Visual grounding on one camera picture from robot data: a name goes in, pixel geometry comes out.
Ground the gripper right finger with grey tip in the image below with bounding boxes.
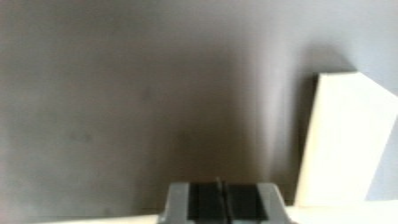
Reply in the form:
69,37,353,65
223,183,291,224

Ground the gripper left finger with black tip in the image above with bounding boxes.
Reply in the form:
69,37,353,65
158,182,223,224

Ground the white cabinet body box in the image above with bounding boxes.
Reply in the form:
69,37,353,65
295,72,398,207

